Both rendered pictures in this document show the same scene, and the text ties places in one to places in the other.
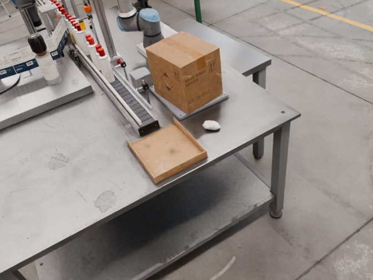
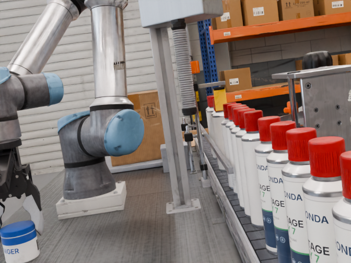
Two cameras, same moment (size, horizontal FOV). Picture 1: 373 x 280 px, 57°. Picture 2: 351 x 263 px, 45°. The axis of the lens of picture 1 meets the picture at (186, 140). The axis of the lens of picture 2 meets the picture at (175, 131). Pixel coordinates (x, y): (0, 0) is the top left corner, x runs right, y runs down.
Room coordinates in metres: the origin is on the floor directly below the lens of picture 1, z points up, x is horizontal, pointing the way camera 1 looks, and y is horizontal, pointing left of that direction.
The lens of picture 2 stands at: (3.15, 0.82, 1.16)
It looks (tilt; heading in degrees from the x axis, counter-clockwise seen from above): 7 degrees down; 204
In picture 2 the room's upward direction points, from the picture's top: 8 degrees counter-clockwise
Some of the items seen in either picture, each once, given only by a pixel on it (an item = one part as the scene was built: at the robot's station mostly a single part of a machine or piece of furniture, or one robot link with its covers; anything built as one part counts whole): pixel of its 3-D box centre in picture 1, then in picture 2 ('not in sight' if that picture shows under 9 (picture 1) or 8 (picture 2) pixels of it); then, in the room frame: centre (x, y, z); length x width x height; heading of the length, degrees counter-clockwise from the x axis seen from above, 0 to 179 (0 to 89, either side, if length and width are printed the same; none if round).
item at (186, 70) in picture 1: (185, 71); (135, 124); (1.57, -0.05, 0.99); 0.30 x 0.24 x 0.27; 31
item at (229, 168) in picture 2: (111, 65); (206, 135); (1.83, 0.35, 0.96); 1.07 x 0.01 x 0.01; 24
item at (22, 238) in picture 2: not in sight; (20, 241); (2.50, 0.15, 0.87); 0.07 x 0.07 x 0.07
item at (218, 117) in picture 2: (92, 50); (223, 134); (2.00, 0.47, 0.98); 0.05 x 0.05 x 0.20
